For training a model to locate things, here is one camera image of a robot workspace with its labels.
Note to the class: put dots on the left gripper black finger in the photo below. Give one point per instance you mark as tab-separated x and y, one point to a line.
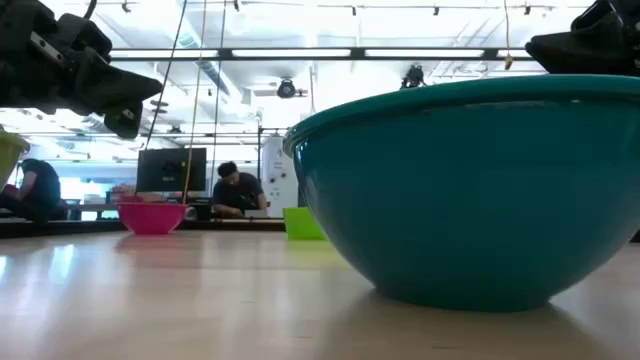
125	122
115	85

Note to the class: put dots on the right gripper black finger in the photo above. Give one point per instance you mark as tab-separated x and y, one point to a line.
590	50

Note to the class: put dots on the black computer monitor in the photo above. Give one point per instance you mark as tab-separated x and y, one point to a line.
170	170

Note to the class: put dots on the background work desk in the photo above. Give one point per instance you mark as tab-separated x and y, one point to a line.
95	207

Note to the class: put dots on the pink plastic bowl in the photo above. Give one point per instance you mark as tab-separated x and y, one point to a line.
151	219

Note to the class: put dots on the yellow-green bowl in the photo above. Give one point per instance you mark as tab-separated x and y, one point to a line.
9	157

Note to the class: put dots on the person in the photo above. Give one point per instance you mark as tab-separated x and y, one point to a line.
239	192
40	190

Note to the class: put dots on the white cabinet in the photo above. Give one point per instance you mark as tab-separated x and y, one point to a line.
280	175

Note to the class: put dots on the large teal bowl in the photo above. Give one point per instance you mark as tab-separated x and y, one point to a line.
465	200

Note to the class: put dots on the black overhead camera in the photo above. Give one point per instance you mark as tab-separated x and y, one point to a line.
286	89

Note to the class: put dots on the black ceiling-mounted camera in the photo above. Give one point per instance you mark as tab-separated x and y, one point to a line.
413	77

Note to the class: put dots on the black horizontal frame beam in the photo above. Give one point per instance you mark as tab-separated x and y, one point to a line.
300	58

